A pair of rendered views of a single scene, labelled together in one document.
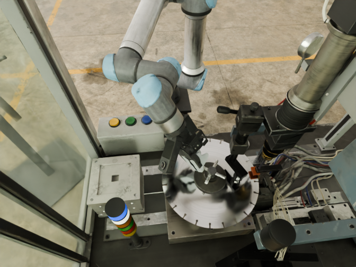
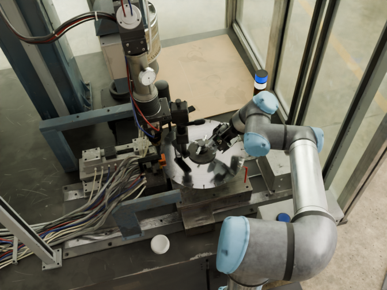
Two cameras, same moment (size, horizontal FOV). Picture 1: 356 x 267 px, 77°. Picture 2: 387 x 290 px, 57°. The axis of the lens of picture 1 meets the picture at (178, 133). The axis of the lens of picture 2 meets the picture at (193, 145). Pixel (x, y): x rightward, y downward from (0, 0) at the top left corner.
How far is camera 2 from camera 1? 1.23 m
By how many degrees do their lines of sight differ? 74
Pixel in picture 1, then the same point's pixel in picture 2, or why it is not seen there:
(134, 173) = (272, 157)
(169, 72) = (251, 122)
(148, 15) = (301, 174)
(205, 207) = (204, 130)
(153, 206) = (249, 165)
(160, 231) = not seen: hidden behind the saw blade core
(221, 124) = not seen: outside the picture
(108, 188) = not seen: hidden behind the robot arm
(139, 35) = (299, 152)
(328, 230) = (124, 107)
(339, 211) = (93, 154)
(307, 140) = (71, 263)
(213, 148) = (200, 178)
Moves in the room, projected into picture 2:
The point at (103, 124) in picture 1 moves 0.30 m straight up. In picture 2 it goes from (332, 206) to (359, 157)
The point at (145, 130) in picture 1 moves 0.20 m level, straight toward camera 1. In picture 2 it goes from (279, 205) to (254, 162)
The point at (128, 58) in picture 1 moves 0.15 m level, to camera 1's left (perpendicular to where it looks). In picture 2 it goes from (297, 132) to (350, 126)
